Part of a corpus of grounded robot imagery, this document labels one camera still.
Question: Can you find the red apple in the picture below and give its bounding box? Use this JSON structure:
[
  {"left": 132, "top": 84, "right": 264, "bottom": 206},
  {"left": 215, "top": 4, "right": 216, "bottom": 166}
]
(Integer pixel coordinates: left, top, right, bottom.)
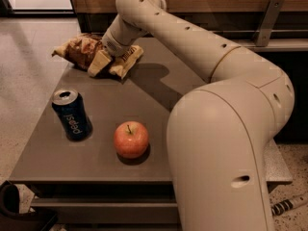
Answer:
[{"left": 114, "top": 121, "right": 149, "bottom": 159}]

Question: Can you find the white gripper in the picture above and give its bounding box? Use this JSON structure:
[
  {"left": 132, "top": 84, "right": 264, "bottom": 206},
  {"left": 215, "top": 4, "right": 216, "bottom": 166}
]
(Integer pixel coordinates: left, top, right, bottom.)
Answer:
[{"left": 88, "top": 15, "right": 147, "bottom": 77}]

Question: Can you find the black white striped cable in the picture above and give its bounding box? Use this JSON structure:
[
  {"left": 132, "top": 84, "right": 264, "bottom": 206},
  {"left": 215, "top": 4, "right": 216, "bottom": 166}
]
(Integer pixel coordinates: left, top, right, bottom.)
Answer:
[{"left": 270, "top": 192, "right": 308, "bottom": 218}]

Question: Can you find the grey table drawer front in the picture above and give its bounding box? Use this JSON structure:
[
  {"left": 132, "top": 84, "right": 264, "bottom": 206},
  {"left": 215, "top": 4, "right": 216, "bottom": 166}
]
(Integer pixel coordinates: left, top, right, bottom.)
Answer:
[{"left": 31, "top": 198, "right": 179, "bottom": 224}]

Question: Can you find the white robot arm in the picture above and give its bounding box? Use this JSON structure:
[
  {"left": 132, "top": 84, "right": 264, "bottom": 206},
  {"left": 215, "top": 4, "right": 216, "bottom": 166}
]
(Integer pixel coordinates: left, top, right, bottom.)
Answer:
[{"left": 102, "top": 0, "right": 295, "bottom": 231}]

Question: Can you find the blue Pepsi can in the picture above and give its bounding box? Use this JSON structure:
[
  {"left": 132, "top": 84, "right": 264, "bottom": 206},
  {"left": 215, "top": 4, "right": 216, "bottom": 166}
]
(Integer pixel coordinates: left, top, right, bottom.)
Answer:
[{"left": 52, "top": 89, "right": 92, "bottom": 141}]

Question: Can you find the right metal bracket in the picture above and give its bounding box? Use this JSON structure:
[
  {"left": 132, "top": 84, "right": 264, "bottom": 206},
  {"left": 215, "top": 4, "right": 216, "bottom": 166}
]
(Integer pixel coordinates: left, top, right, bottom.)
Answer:
[{"left": 254, "top": 0, "right": 285, "bottom": 47}]

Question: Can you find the brown chip bag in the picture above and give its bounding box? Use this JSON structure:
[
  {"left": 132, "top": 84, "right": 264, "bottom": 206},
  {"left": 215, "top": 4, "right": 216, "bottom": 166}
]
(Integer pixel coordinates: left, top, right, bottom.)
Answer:
[{"left": 52, "top": 34, "right": 143, "bottom": 79}]

